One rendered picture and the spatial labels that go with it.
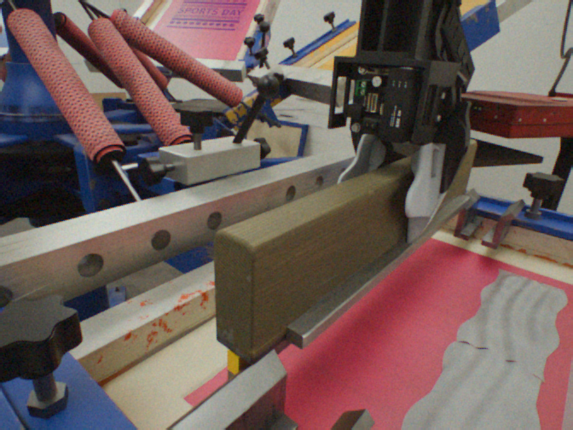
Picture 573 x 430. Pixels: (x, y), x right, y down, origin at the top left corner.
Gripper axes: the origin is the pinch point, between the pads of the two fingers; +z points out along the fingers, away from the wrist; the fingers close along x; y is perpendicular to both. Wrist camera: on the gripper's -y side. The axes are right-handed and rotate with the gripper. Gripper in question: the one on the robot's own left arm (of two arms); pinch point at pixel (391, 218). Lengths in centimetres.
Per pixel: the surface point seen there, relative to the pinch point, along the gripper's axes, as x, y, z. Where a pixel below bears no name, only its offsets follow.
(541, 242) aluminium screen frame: 11.1, -25.4, 7.6
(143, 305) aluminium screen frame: -12.6, 18.6, 6.3
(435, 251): 0.3, -16.8, 9.7
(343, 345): 0.5, 7.5, 9.8
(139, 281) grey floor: -159, -57, 105
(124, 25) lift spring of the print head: -64, -11, -18
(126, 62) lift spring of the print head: -54, -5, -11
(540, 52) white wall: -19, -200, -23
